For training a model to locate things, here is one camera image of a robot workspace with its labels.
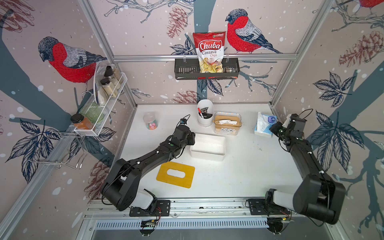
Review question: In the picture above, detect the blue white tissue pack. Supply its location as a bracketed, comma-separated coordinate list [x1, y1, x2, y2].
[254, 112, 277, 138]

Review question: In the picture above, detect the white rectangular bin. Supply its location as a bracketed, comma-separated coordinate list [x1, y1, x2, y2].
[190, 134, 227, 162]

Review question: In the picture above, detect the bamboo tissue box lid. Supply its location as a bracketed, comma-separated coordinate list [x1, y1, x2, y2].
[214, 115, 242, 127]

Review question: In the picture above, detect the clear plastic tissue box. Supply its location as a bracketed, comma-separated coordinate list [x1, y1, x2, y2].
[214, 112, 242, 136]

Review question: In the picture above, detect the yellow plastic lid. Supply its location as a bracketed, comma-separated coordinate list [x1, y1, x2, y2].
[156, 162, 195, 189]

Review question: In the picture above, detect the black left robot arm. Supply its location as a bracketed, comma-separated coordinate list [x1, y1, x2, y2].
[101, 125, 196, 211]

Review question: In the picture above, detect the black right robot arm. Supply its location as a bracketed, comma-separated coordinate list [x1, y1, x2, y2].
[265, 121, 346, 225]

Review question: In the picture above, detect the white pen holder cup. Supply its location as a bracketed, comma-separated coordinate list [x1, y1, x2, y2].
[197, 99, 215, 127]

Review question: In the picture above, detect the clear jar with candies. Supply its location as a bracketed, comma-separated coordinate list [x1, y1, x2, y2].
[143, 112, 158, 130]

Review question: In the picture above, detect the beige spice bottle front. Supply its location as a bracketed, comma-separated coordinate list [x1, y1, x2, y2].
[100, 78, 118, 98]

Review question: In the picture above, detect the beige spice bottle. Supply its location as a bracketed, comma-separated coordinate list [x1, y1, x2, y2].
[100, 78, 118, 98]
[104, 66, 121, 90]

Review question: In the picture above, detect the red Chuba chips bag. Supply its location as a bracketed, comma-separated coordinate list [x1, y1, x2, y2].
[193, 32, 226, 74]

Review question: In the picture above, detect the green jar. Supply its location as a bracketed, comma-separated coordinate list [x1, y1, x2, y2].
[80, 102, 105, 125]

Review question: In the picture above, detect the beige spice bottle back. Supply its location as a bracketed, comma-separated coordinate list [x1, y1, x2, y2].
[104, 66, 121, 90]

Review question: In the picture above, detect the orange spice jar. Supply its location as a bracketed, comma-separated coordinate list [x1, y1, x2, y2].
[70, 113, 94, 130]

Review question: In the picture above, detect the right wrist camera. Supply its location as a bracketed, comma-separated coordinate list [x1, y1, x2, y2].
[283, 114, 307, 132]

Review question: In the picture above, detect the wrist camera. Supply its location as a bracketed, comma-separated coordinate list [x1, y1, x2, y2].
[283, 114, 307, 132]
[179, 118, 188, 126]

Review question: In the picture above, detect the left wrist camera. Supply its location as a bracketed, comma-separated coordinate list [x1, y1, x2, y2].
[179, 118, 188, 126]

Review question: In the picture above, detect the black wire wall basket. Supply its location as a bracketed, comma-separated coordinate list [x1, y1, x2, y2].
[175, 58, 240, 80]

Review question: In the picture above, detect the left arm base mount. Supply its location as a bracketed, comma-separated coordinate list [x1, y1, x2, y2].
[129, 189, 171, 217]

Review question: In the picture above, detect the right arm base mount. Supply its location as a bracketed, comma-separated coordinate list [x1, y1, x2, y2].
[245, 191, 291, 216]

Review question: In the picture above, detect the white wire spice rack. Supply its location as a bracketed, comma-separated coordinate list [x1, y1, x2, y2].
[75, 61, 128, 137]

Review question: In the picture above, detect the metal wire hook rack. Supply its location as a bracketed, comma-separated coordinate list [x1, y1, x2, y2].
[28, 132, 89, 170]

